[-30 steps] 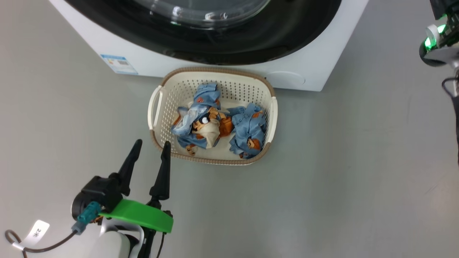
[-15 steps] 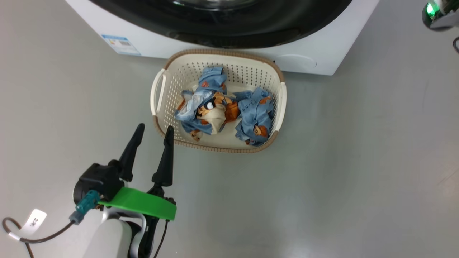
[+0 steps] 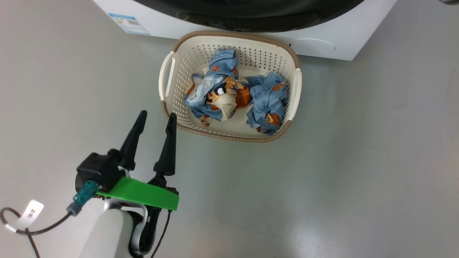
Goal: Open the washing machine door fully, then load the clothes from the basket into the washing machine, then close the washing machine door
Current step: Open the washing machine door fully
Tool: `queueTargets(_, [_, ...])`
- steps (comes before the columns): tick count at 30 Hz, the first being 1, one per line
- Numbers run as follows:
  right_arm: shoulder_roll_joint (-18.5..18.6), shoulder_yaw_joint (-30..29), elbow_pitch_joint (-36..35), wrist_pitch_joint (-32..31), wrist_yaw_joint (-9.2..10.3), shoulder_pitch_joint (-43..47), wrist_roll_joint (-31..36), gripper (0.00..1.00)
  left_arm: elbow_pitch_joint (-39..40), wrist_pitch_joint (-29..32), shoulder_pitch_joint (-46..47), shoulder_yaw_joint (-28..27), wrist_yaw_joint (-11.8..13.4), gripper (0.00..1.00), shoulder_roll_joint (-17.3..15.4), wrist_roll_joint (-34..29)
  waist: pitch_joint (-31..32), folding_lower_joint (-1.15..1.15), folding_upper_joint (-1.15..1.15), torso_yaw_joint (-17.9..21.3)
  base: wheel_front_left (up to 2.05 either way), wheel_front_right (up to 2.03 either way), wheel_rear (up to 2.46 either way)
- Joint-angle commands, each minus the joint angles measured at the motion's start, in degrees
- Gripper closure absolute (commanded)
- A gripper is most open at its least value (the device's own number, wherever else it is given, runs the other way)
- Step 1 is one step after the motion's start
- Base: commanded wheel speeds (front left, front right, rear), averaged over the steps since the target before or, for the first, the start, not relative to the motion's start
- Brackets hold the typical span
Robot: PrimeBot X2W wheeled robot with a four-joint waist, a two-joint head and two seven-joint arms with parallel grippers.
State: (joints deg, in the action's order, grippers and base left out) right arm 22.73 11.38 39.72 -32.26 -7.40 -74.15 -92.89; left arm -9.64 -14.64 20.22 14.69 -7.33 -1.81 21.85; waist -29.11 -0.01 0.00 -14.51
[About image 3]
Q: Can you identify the blue and white energy label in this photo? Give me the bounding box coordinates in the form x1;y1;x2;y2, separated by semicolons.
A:
108;13;150;35

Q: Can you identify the cream perforated laundry basket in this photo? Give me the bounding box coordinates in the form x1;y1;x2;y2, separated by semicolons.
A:
158;30;302;144

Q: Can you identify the blue and cream bear-print garment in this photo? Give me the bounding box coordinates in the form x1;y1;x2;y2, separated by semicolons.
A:
184;49;251;128

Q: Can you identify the white paper cable tag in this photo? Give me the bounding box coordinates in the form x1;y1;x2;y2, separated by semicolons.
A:
5;200;44;233

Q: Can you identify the small blue bear-print garment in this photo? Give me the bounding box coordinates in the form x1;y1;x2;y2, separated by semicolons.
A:
246;72;288;135

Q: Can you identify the brown cable with tag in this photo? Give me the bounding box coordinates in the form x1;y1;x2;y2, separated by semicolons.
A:
0;207;74;258

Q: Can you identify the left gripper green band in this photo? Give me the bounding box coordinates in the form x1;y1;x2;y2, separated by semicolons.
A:
96;110;179;211

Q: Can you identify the teal connector of left gripper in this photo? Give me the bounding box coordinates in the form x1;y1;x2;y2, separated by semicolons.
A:
66;180;99;216

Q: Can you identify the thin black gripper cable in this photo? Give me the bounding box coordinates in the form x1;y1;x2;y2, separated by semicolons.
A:
151;210;172;258

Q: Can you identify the round white filter cover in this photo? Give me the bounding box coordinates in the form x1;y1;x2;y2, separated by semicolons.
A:
290;38;336;57

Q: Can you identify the white front-load washing machine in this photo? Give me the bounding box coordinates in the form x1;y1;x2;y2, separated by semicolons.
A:
93;0;398;61

